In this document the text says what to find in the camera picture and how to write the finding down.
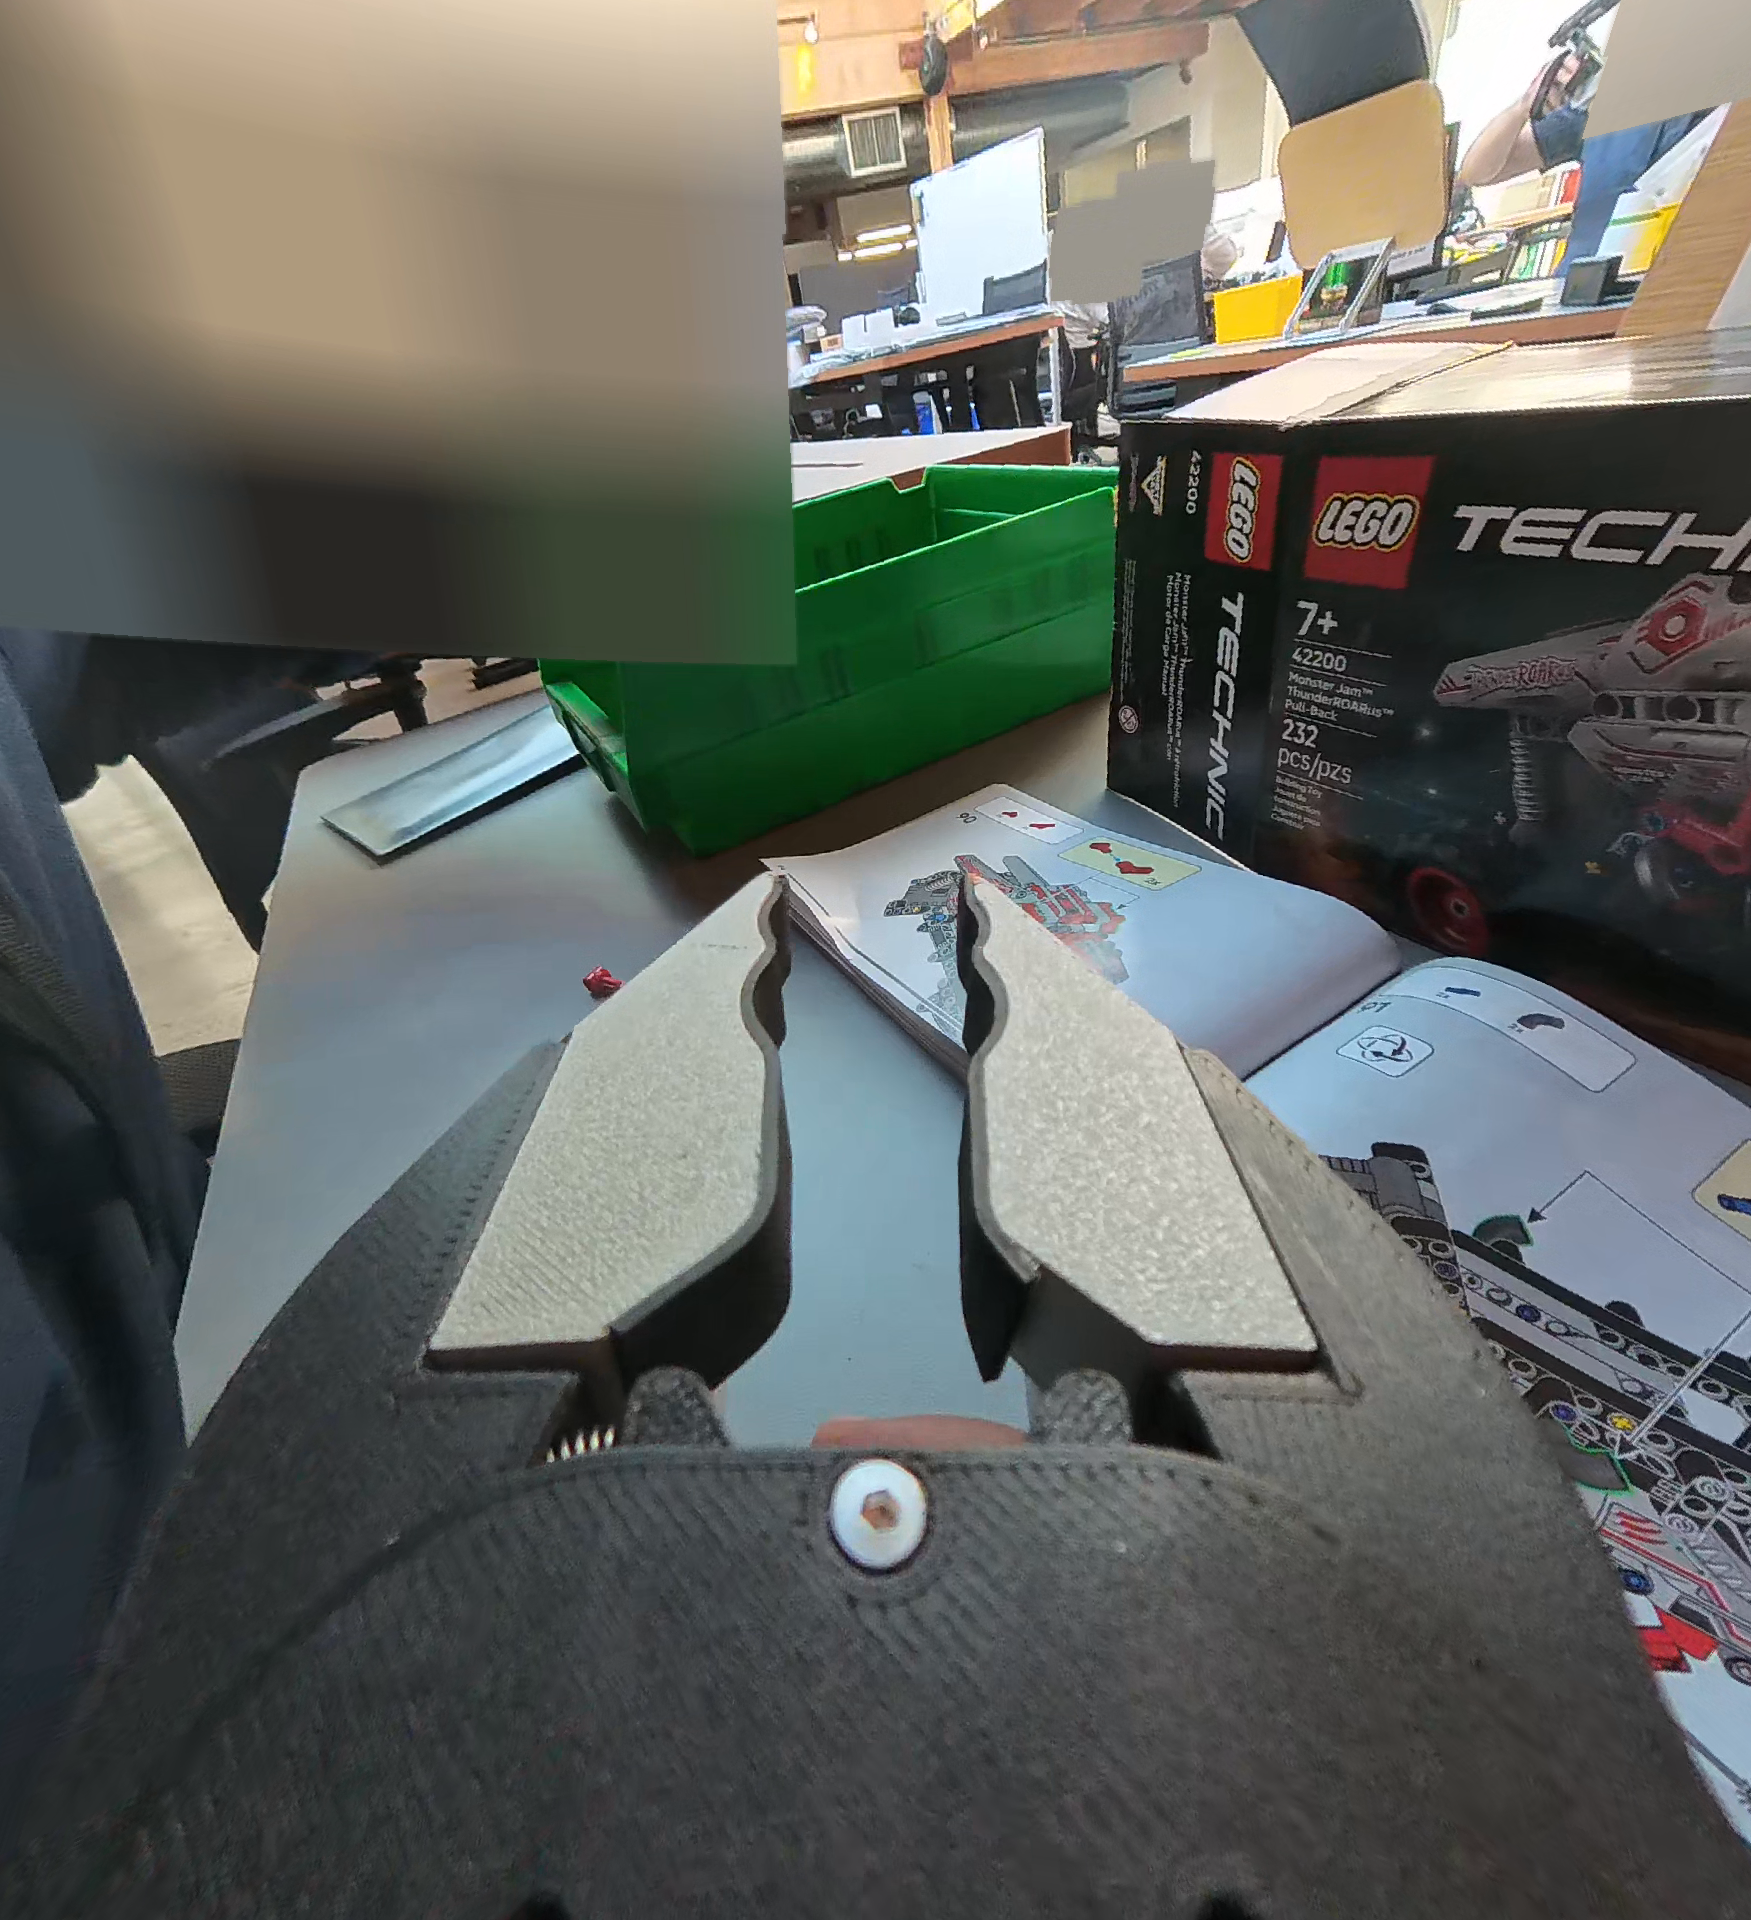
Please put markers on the tan chair back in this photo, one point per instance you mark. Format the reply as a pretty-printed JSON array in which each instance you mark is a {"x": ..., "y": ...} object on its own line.
[{"x": 1364, "y": 173}]

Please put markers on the green plastic bin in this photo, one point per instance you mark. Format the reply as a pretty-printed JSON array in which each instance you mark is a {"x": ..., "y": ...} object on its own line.
[{"x": 877, "y": 750}]

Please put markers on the whiteboard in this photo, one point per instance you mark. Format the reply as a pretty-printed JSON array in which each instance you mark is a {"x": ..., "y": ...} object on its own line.
[{"x": 985, "y": 226}]

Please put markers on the small framed display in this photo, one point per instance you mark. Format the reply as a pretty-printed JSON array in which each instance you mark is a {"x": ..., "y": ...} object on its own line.
[{"x": 1339, "y": 286}]

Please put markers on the long wooden desk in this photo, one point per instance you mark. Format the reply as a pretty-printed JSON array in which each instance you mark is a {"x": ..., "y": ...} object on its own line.
[{"x": 1339, "y": 354}]

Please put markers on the lego instruction booklet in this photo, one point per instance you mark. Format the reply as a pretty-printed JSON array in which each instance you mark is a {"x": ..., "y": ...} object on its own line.
[{"x": 1265, "y": 960}]

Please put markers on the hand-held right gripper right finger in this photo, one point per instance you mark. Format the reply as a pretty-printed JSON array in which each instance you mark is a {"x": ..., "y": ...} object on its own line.
[{"x": 1130, "y": 1184}]

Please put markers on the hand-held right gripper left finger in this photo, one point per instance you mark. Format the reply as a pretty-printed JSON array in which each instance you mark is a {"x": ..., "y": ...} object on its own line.
[{"x": 621, "y": 1184}]

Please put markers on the black lego set box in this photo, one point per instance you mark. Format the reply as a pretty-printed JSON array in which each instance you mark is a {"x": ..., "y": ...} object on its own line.
[{"x": 1489, "y": 718}]

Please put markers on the air vent grille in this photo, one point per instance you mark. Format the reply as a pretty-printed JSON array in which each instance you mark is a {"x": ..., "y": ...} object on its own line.
[{"x": 871, "y": 140}]

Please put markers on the person's dark clothed body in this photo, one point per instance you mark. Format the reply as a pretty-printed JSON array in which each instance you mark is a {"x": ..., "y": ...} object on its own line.
[{"x": 21, "y": 1349}]

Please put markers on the yellow storage bin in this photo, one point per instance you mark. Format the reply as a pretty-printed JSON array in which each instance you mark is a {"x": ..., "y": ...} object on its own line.
[{"x": 1256, "y": 307}]

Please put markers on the black office chair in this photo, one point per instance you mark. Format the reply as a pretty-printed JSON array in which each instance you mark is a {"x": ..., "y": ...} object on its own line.
[{"x": 351, "y": 706}]

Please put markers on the wooden desk with dark legs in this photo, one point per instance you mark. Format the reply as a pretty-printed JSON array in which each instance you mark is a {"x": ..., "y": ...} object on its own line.
[{"x": 936, "y": 348}]

